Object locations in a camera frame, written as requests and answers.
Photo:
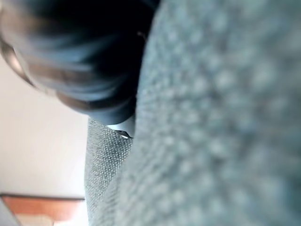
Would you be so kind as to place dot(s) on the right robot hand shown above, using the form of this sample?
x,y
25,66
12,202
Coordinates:
x,y
77,54

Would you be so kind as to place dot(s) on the grey woven cushion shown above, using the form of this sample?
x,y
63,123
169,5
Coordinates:
x,y
211,122

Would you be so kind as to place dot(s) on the brown wooden furniture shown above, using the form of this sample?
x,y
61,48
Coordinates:
x,y
44,208

